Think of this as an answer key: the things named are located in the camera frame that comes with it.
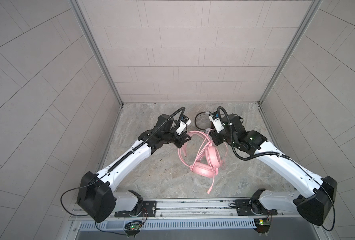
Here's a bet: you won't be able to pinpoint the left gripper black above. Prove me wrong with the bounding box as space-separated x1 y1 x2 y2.
160 127 192 149

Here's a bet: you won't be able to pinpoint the pink headphones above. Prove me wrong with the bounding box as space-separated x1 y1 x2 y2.
177 129 224 194

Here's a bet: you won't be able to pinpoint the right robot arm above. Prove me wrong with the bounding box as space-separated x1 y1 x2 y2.
208 112 337 226

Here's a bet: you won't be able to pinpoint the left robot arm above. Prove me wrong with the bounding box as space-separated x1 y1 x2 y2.
77 114 191 223

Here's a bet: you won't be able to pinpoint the right controller circuit board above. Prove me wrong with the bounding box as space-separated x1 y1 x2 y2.
253 219 271 234

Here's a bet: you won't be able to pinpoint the controller circuit board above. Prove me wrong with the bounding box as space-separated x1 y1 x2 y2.
124 221 143 231
253 219 271 234

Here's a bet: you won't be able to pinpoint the left controller circuit board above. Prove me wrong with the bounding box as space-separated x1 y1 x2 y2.
124 221 143 231

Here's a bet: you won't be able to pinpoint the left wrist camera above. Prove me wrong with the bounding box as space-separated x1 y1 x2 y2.
176 115 191 136

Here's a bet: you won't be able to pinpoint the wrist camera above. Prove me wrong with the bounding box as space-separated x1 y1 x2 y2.
176 115 191 136
208 112 224 133

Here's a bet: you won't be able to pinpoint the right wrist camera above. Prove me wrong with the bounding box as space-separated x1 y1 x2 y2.
208 112 224 133

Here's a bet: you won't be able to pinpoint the aluminium mounting rail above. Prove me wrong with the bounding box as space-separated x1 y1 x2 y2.
68 191 305 221

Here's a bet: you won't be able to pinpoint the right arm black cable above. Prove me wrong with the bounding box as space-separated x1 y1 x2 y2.
216 105 336 232

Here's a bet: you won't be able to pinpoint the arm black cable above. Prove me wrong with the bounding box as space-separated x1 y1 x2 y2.
216 105 336 232
60 106 186 217

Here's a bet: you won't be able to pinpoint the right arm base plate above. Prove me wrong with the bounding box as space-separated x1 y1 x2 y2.
229 199 278 217

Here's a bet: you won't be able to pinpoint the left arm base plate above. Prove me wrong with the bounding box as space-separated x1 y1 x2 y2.
114 201 157 218

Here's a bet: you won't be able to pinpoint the white slotted cable duct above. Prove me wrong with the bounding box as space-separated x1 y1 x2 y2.
79 218 256 231

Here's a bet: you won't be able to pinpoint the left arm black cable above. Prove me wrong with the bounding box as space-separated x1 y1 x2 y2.
60 106 186 217

